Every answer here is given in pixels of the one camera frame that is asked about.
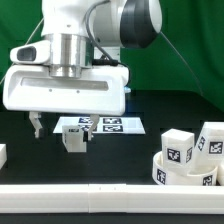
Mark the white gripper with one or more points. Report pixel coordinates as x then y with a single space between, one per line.
99 91

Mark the white round stool seat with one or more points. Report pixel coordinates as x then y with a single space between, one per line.
199 175

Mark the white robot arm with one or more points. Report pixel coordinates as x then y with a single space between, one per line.
69 70

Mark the white marker sheet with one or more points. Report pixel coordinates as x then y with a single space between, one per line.
106 125

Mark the white left side block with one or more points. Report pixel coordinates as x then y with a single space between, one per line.
3 155

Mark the white front rail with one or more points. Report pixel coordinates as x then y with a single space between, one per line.
111 198

